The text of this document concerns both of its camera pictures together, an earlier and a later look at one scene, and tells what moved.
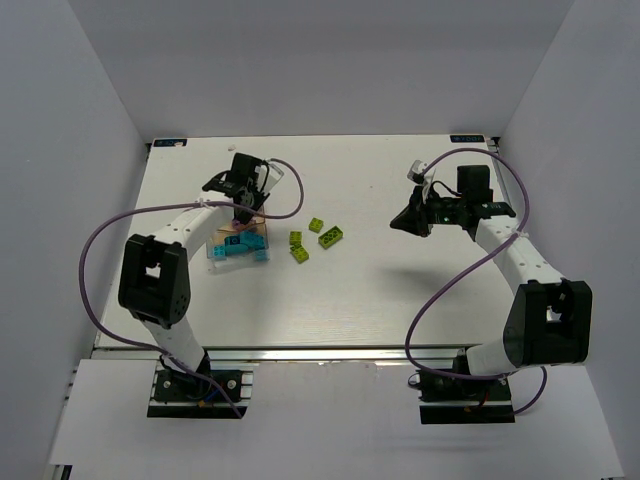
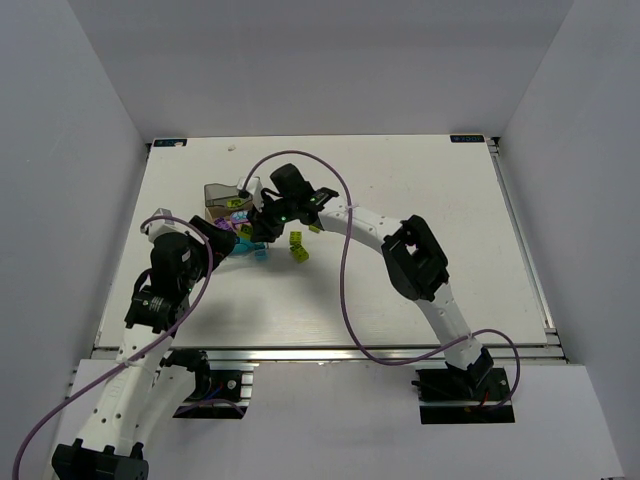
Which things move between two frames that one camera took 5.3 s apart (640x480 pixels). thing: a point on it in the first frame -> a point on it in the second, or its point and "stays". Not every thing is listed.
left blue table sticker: x=173 y=142 stays
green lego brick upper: x=295 y=238 stays
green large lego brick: x=330 y=237 -> x=245 y=232
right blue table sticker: x=467 y=138 stays
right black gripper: x=423 y=212 -> x=265 y=226
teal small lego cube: x=261 y=255 stays
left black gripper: x=242 y=211 -> x=220 y=240
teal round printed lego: x=233 y=246 stays
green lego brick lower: x=299 y=253 stays
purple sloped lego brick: x=238 y=224 -> x=222 y=223
